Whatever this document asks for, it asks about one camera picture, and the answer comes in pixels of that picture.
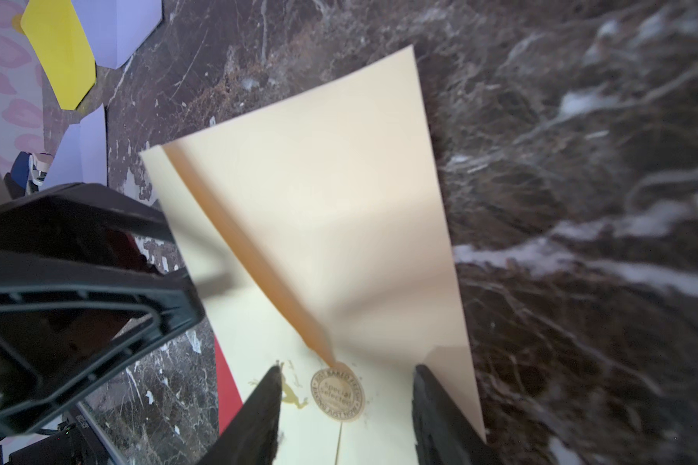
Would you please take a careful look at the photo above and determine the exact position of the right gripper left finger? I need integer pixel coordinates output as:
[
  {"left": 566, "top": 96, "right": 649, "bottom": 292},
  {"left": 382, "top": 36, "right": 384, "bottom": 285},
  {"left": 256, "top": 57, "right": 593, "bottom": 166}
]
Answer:
[{"left": 198, "top": 365, "right": 282, "bottom": 465}]

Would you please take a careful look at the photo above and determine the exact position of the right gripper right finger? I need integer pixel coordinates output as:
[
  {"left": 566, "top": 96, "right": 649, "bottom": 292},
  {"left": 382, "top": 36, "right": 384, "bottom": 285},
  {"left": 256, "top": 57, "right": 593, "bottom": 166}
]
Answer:
[{"left": 412, "top": 364, "right": 500, "bottom": 465}]

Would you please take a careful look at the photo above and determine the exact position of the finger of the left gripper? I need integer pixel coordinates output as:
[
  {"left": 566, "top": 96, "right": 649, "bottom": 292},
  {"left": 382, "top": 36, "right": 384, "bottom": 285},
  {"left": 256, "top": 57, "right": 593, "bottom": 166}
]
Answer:
[
  {"left": 0, "top": 183, "right": 232, "bottom": 296},
  {"left": 0, "top": 251, "right": 205, "bottom": 436}
]

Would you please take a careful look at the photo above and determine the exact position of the yellow envelope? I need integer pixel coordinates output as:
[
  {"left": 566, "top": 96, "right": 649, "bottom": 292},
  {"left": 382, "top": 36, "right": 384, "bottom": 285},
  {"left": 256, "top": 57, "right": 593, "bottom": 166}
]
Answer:
[{"left": 21, "top": 0, "right": 96, "bottom": 110}]

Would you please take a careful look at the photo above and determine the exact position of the purple envelope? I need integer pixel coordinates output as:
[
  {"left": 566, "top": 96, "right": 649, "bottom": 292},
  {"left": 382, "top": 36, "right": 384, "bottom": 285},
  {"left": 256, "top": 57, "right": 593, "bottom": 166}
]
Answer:
[
  {"left": 72, "top": 0, "right": 163, "bottom": 69},
  {"left": 40, "top": 105, "right": 108, "bottom": 190}
]

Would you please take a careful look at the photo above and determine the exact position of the beige envelope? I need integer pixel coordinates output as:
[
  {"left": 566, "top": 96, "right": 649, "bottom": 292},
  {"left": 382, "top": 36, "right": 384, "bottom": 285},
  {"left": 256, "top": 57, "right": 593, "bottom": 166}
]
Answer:
[{"left": 142, "top": 48, "right": 485, "bottom": 464}]

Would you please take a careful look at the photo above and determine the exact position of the red envelope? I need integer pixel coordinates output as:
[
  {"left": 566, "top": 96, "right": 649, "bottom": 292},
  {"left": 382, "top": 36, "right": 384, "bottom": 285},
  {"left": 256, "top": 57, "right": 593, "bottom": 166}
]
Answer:
[{"left": 214, "top": 337, "right": 242, "bottom": 434}]

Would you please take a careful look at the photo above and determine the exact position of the blue stapler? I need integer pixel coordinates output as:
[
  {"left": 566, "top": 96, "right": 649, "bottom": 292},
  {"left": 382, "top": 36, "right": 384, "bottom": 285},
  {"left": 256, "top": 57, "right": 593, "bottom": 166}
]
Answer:
[{"left": 3, "top": 151, "right": 54, "bottom": 200}]

